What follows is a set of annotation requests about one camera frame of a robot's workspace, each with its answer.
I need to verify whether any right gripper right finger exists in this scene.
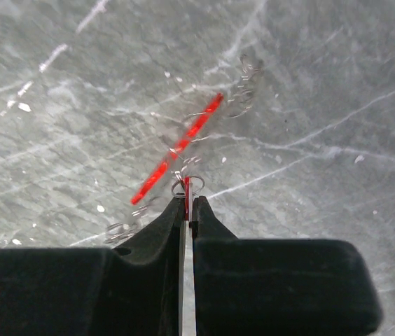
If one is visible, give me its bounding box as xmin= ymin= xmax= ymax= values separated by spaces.
xmin=193 ymin=197 xmax=383 ymax=336

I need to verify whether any red handle keyring chain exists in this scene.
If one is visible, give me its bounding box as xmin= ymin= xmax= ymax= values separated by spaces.
xmin=104 ymin=54 xmax=265 ymax=245

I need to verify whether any red key tag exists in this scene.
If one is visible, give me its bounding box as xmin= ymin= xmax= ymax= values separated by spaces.
xmin=183 ymin=176 xmax=196 ymax=230

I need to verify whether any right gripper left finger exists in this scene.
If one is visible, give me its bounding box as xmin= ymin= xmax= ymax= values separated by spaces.
xmin=0 ymin=199 xmax=184 ymax=335

